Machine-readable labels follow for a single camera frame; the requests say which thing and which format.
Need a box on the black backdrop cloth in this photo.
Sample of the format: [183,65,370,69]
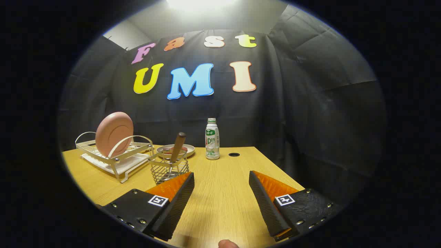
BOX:
[59,5,386,207]

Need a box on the ceiling light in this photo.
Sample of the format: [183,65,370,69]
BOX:
[167,0,238,11]

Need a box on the beige plate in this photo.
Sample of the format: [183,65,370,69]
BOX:
[156,144,195,159]

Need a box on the pink plate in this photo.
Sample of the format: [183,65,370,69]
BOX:
[95,112,134,158]

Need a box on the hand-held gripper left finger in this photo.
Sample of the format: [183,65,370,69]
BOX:
[100,172,195,242]

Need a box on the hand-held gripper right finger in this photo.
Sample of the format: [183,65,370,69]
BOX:
[249,170,341,242]

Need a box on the wooden-handled spoon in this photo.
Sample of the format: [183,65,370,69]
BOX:
[168,132,187,179]

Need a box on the metal wire basket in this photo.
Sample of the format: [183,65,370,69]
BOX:
[148,148,190,185]

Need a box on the white wire dish rack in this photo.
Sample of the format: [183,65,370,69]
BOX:
[75,132,154,183]

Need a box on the white drink bottle green label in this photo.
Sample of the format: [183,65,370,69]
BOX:
[205,118,220,160]

